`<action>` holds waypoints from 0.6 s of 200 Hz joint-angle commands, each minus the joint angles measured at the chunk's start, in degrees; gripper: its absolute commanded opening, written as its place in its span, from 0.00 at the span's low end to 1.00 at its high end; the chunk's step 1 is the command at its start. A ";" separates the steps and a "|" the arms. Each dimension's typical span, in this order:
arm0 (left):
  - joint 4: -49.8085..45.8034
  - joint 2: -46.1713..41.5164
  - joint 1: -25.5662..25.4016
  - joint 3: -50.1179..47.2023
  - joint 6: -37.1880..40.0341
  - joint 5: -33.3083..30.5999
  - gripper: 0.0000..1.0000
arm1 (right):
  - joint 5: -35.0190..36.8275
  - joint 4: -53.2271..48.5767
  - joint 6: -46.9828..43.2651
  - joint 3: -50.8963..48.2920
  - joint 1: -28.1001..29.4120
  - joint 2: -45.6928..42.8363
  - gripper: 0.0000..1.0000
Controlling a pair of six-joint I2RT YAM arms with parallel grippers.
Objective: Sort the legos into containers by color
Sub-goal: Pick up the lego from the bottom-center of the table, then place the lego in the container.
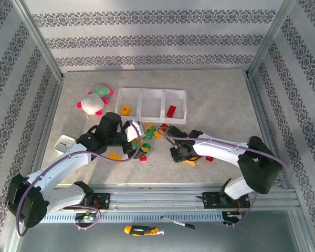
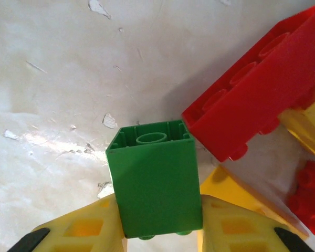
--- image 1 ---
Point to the red lego brick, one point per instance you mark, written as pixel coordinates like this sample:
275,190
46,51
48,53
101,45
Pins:
164,125
171,111
209,158
143,158

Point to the yellow lego brick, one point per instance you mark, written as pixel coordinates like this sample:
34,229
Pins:
148,127
144,149
156,134
191,162

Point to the green lego brick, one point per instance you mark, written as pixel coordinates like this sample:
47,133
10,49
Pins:
152,130
147,145
147,135
134,145

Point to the yellow lego wedge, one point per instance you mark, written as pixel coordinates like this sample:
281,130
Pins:
114,156

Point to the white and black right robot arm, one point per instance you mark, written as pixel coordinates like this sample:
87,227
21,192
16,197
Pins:
220,152

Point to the yellow round lego piece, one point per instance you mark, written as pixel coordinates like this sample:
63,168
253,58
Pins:
125,109

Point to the white and pink plush toy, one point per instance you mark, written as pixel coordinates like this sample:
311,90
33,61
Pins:
92,103

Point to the green and pink plush toy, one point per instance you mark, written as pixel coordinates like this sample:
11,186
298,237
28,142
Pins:
102,89

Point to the small white square box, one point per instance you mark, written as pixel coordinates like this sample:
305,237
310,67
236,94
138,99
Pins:
64,144

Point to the small right circuit board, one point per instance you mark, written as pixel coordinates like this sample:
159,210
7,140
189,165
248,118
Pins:
232,215

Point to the small circuit board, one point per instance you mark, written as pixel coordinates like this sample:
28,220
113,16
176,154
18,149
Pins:
232,215
86,216

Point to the small left circuit board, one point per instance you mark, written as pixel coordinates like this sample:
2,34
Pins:
86,216

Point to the grey metal bottom tray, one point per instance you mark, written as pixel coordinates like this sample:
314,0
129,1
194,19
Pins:
225,239

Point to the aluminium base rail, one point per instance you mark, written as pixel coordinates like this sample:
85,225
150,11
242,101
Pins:
157,199

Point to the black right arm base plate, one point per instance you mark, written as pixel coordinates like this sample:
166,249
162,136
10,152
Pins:
211,200

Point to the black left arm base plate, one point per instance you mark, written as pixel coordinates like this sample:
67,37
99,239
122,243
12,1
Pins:
103,200

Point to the aluminium side frame rail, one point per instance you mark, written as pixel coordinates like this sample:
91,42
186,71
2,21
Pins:
46,131
261,118

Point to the aluminium frame post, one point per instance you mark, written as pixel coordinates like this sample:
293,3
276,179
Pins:
39,39
269,39

